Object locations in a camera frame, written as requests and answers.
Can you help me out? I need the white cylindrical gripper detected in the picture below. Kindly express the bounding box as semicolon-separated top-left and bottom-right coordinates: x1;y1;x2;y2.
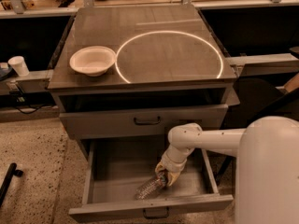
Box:
155;147;192;187

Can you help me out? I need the clear plastic water bottle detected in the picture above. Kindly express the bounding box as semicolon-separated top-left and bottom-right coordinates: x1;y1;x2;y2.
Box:
135;173;167;200

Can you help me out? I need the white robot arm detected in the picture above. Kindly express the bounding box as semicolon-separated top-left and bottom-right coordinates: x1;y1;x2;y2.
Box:
155;117;299;224

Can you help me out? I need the grey open lower drawer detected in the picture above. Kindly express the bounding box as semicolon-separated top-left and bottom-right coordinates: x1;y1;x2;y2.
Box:
69;134;233;223

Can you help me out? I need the grey upper drawer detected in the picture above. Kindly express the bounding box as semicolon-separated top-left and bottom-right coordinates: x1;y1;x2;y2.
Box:
60;105;228;140

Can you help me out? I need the grey drawer cabinet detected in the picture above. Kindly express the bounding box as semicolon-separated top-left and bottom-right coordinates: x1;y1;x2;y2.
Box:
47;4;241;161

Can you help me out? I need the black office chair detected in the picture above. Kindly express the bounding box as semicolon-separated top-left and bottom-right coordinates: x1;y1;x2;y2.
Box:
214;77;299;185

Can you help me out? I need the white paper bowl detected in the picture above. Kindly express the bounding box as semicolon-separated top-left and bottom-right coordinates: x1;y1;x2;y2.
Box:
69;46;116;77

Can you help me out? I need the black pole on floor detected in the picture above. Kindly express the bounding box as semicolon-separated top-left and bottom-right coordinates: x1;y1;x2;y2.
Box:
0;162;23;207

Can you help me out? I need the white paper cup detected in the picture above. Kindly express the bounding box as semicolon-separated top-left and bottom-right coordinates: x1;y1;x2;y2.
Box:
8;56;29;77

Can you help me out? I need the dark plate at left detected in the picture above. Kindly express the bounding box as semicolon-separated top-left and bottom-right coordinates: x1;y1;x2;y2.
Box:
0;66;13;81

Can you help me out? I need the black lower drawer handle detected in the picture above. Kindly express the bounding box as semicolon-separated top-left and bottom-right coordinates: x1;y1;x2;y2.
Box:
143;207;170;219

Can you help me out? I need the black drawer handle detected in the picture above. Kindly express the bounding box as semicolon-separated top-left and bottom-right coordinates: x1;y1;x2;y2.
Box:
143;207;170;219
133;116;161;126

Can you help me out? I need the black upper drawer handle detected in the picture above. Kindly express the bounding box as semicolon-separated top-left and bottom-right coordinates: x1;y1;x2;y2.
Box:
133;116;161;126

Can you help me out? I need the black cable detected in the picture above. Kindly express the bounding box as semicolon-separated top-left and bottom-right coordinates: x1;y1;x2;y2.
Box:
8;89;48;115

